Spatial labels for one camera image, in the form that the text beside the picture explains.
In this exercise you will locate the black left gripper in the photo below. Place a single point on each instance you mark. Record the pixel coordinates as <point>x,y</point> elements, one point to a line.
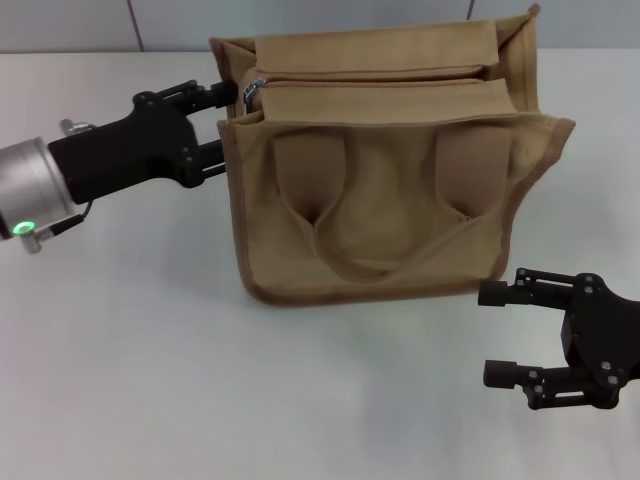
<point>125,150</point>

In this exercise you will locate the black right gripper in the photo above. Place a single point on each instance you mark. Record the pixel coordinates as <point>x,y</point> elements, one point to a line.
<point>605,340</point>

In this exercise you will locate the silver metal zipper pull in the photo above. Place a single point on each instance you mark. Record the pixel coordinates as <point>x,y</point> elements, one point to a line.
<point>252,87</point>

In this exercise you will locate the khaki canvas food bag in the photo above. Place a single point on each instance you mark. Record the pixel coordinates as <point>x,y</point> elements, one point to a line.
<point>380,200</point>

